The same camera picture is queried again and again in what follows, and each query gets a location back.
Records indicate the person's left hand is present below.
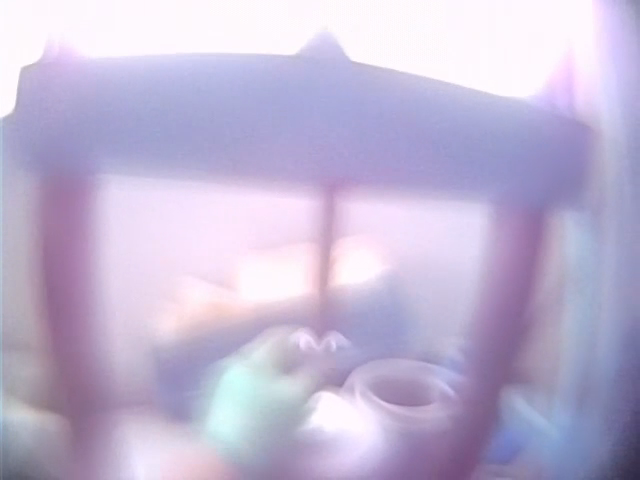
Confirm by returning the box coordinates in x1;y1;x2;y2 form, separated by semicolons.
205;335;317;464

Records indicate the white crumpled cloth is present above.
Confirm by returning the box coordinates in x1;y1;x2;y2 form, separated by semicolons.
302;389;386;451

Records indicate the white round bowl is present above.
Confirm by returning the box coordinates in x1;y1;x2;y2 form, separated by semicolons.
343;365;464;427

